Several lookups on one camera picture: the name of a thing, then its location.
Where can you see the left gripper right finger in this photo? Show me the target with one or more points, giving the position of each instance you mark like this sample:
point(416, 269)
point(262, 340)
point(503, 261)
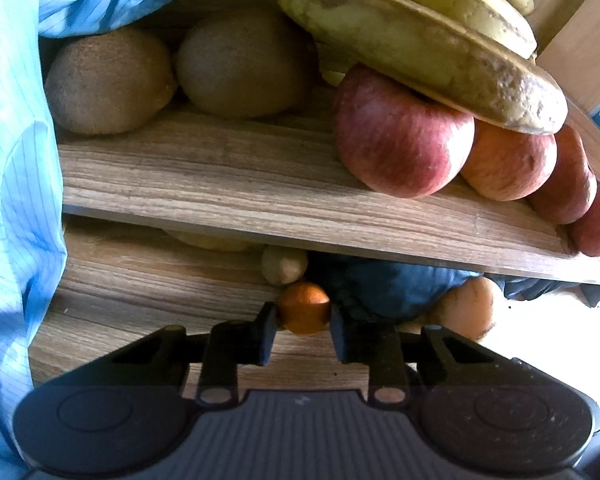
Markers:
point(377, 344)

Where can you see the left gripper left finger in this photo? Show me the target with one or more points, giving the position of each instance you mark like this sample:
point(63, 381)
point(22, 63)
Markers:
point(226, 347)

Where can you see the small orange tangerine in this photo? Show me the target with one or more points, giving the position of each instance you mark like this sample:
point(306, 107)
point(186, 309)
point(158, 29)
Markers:
point(303, 308)

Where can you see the dark blue padded jacket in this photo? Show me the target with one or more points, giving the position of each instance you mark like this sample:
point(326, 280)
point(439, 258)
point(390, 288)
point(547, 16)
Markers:
point(374, 288)

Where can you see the wooden curved shelf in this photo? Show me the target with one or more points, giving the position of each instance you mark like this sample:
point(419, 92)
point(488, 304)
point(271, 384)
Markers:
point(279, 180)

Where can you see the red apple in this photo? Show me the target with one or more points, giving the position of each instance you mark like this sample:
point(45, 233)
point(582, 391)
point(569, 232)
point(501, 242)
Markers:
point(585, 232)
point(571, 188)
point(395, 140)

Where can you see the light blue garment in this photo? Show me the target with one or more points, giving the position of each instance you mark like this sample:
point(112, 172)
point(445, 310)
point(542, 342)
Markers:
point(32, 247)

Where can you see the right kiwi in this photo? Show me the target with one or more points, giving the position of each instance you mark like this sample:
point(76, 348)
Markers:
point(247, 63)

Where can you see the kiwi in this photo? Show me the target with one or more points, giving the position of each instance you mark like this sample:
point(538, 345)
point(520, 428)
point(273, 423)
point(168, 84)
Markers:
point(247, 63)
point(110, 83)

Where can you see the left kiwi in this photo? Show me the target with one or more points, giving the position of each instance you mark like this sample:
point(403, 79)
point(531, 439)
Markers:
point(110, 83)

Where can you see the bottom brown-spotted banana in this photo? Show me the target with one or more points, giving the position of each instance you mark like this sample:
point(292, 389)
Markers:
point(439, 58)

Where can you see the wooden back panel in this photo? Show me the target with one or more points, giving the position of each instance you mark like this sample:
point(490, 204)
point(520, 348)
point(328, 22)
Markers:
point(568, 33)

